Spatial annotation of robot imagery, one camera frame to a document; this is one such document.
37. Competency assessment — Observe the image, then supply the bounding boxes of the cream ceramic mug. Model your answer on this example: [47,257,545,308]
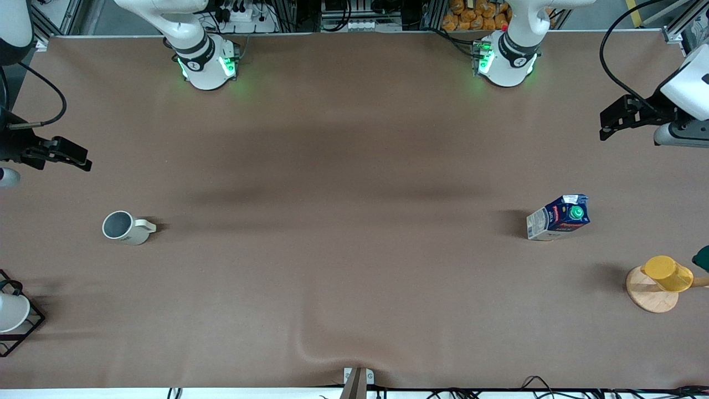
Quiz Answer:
[102,211,157,245]

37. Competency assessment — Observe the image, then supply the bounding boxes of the blue milk carton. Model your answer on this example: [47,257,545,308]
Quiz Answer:
[526,194,590,241]

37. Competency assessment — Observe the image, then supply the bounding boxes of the yellow plastic cup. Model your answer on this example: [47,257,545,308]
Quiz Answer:
[641,255,694,293]

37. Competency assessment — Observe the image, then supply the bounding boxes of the white cup in rack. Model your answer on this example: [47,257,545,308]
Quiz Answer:
[0,293,31,333]

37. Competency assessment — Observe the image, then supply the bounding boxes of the wooden cup stand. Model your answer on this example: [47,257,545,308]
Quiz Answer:
[626,266,709,314]

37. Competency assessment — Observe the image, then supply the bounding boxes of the bag of orange buns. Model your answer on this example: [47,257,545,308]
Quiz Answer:
[441,0,513,32]

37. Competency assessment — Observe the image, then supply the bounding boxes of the white power strip with plugs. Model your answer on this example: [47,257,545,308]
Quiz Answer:
[213,0,279,34]

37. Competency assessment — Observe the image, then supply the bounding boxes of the brown table mat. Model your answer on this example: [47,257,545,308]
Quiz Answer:
[0,30,709,390]

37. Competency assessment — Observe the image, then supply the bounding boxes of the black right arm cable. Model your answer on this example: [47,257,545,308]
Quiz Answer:
[7,61,68,130]

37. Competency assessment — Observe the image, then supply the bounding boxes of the aluminium frame profile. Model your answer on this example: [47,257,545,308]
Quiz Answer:
[30,0,84,52]
[662,0,709,45]

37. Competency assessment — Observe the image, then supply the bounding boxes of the black wire rack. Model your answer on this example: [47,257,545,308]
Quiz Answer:
[0,270,46,358]

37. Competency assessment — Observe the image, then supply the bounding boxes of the black floor cables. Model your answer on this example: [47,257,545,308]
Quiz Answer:
[166,376,709,399]

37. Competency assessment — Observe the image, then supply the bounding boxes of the metal table bracket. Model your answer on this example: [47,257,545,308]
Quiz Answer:
[339,367,375,399]

